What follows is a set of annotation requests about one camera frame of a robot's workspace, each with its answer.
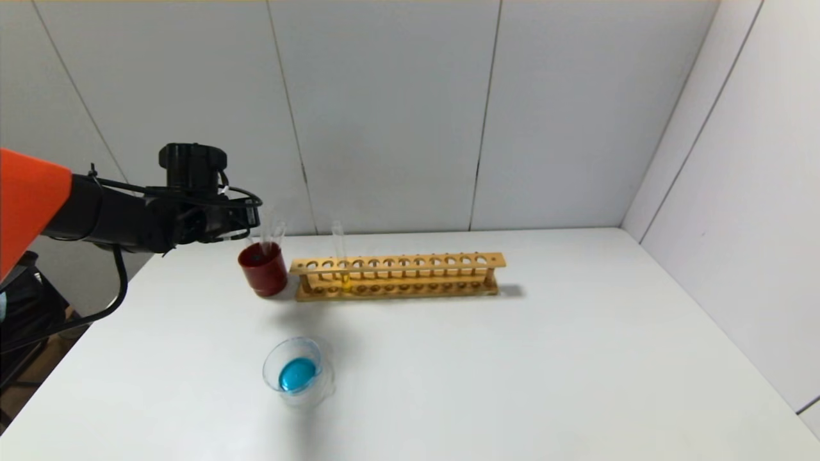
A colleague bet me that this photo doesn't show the clear glass beaker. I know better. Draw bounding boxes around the clear glass beaker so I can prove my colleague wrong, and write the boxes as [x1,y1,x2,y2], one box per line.
[261,337,335,409]

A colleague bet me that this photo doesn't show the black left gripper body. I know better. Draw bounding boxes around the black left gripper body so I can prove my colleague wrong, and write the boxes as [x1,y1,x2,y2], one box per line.
[206,198,261,240]

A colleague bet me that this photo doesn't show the wooden test tube rack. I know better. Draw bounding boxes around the wooden test tube rack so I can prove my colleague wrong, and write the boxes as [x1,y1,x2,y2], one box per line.
[290,252,506,303]

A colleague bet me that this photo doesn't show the dark background furniture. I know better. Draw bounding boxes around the dark background furniture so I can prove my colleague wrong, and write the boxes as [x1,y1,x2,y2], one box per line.
[0,253,87,423]

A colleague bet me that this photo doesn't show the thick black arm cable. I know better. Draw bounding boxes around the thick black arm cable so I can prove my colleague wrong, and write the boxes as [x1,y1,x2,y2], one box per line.
[0,247,129,353]

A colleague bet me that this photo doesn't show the thin black camera cable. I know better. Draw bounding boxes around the thin black camera cable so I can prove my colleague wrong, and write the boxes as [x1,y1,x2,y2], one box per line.
[221,184,263,225]

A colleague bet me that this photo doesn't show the yellow pigment test tube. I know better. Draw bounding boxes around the yellow pigment test tube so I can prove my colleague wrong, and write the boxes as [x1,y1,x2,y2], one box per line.
[331,220,352,293]

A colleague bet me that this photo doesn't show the red plastic cup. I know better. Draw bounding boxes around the red plastic cup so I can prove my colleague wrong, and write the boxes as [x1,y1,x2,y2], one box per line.
[237,242,289,298]

